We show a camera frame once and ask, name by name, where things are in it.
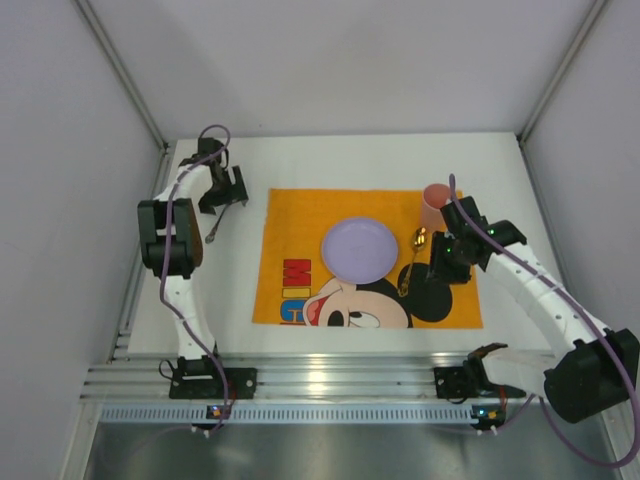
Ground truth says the pink plastic cup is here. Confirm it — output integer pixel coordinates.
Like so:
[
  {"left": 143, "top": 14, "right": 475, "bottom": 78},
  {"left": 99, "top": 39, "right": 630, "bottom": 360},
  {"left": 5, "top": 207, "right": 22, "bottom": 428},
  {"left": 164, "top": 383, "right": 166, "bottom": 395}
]
[{"left": 420, "top": 183, "right": 451, "bottom": 232}]

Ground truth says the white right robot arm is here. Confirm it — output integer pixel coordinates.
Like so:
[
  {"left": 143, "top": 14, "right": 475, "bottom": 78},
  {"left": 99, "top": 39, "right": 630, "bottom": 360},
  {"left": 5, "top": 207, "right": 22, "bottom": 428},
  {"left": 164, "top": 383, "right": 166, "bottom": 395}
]
[{"left": 252, "top": 189, "right": 639, "bottom": 423}]

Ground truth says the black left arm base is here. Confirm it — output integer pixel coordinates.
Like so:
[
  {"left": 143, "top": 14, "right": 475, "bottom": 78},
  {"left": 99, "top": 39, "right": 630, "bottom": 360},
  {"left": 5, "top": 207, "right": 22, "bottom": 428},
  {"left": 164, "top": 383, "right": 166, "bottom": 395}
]
[{"left": 158, "top": 356, "right": 258, "bottom": 400}]

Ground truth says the gold ornate spoon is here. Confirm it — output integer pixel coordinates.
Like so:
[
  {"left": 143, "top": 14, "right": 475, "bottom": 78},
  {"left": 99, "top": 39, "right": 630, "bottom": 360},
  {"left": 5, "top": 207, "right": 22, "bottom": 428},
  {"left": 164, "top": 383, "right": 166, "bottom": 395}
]
[{"left": 398, "top": 227, "right": 428, "bottom": 298}]

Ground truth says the left aluminium frame post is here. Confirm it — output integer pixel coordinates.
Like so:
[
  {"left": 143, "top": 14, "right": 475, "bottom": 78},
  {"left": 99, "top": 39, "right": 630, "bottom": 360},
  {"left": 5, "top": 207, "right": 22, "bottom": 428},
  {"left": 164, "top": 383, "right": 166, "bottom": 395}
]
[{"left": 71, "top": 0, "right": 169, "bottom": 151}]

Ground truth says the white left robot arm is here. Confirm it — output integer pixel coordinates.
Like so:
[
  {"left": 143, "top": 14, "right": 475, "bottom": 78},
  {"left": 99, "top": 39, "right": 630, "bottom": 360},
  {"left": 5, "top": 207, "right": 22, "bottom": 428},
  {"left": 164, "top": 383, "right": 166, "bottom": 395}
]
[{"left": 137, "top": 137, "right": 248, "bottom": 364}]

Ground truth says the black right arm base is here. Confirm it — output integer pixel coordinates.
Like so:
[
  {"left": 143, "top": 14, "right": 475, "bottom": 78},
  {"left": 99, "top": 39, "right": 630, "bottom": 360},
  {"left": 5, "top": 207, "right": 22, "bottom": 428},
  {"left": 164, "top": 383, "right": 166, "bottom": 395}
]
[{"left": 433, "top": 343, "right": 526, "bottom": 404}]

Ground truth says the lilac plastic plate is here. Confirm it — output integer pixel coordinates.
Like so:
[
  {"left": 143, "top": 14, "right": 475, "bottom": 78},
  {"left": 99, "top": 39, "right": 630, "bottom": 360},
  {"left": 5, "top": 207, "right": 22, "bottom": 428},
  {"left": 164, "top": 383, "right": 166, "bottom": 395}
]
[{"left": 321, "top": 217, "right": 399, "bottom": 284}]

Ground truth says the orange Mickey Mouse placemat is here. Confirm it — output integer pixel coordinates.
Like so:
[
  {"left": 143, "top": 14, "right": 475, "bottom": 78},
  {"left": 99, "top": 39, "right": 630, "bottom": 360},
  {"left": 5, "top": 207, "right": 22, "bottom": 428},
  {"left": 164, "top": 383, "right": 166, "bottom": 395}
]
[{"left": 252, "top": 189, "right": 483, "bottom": 329}]

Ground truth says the right aluminium frame post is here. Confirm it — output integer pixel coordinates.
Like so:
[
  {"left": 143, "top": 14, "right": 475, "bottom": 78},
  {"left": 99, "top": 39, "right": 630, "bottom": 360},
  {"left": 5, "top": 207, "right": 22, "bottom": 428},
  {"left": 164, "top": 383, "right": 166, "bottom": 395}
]
[{"left": 516, "top": 0, "right": 612, "bottom": 146}]

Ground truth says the perforated metal cable strip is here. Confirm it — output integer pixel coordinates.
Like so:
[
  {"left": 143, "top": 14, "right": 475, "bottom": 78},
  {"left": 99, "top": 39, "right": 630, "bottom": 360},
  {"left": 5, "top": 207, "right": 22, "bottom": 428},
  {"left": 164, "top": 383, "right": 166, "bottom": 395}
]
[{"left": 100, "top": 403, "right": 505, "bottom": 425}]

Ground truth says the aluminium front rail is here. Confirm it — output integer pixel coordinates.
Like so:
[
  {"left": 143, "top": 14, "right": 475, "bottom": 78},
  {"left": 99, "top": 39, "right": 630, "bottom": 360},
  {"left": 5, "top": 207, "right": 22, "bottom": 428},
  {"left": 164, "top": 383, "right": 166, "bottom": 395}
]
[{"left": 80, "top": 353, "right": 466, "bottom": 402}]

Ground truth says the aluminium frame post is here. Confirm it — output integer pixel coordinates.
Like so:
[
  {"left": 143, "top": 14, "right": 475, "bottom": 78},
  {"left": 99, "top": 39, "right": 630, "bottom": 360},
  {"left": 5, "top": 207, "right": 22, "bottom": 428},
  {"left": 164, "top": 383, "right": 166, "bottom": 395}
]
[
  {"left": 71, "top": 0, "right": 169, "bottom": 151},
  {"left": 516, "top": 0, "right": 612, "bottom": 146}
]

